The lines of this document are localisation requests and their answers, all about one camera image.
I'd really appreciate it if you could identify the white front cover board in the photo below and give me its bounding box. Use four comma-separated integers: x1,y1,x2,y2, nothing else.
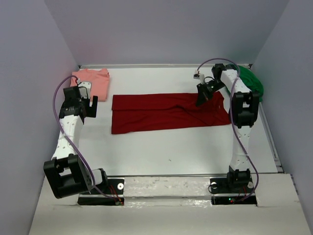
30,174,310,235

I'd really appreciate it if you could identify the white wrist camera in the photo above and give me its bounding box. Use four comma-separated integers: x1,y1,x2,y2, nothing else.
193,71,205,83
78,81,92,99

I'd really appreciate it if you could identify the folded pink t shirt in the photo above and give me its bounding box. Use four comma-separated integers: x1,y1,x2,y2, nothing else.
72,69,110,102

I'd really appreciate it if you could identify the aluminium table frame rail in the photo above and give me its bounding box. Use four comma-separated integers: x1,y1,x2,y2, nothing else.
78,64,199,69

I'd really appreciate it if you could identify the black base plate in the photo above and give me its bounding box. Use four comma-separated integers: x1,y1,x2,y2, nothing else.
208,177,257,206
77,177,125,206

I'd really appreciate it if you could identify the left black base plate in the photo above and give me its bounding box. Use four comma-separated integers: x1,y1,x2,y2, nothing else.
77,177,125,206

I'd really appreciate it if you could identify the green t shirt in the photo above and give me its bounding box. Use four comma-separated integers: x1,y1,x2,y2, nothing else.
239,66,264,102

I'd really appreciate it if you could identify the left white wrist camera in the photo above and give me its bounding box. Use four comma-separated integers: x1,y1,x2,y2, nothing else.
78,81,92,99

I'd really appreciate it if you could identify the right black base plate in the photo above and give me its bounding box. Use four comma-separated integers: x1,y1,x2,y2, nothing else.
208,177,257,206

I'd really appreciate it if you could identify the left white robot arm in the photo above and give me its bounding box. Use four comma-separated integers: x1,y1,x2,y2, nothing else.
43,82,109,199

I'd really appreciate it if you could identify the red t shirt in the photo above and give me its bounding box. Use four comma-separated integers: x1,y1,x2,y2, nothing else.
111,92,230,135

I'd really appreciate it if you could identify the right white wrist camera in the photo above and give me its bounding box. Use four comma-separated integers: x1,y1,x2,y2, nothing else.
193,71,205,83

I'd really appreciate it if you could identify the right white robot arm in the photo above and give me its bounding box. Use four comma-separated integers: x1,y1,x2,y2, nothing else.
194,64,259,194

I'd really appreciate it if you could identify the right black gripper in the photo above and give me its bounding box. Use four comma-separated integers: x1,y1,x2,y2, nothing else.
196,79,225,107

